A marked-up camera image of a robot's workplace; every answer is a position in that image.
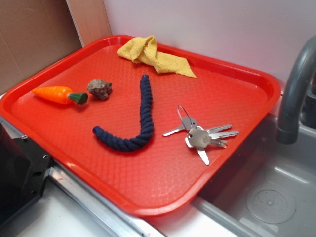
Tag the brown cardboard panel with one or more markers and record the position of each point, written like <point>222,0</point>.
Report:
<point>34,34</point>

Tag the brown rock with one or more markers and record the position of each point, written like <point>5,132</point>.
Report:
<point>100,89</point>

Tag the red plastic tray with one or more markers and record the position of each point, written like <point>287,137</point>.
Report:
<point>165,174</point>

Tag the grey faucet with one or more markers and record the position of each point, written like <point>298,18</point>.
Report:
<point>298,103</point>

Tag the silver keys bunch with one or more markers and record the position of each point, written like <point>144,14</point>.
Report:
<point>199,138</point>

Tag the yellow folded cloth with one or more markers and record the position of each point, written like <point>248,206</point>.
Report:
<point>145,50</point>

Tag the grey sink basin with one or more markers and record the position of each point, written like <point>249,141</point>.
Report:
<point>265,189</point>

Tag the orange toy carrot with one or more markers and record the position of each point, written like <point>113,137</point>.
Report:
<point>61,95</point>

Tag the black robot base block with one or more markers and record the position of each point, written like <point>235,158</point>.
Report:
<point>24,167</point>

